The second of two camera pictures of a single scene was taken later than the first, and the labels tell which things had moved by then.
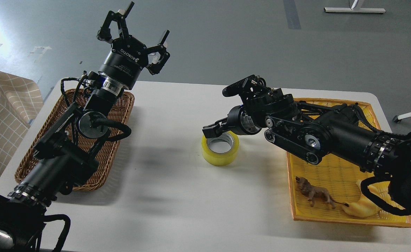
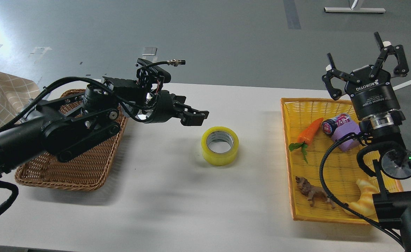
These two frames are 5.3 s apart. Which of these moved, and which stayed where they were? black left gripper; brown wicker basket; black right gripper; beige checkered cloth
Moved: black left gripper; black right gripper
Stayed: beige checkered cloth; brown wicker basket
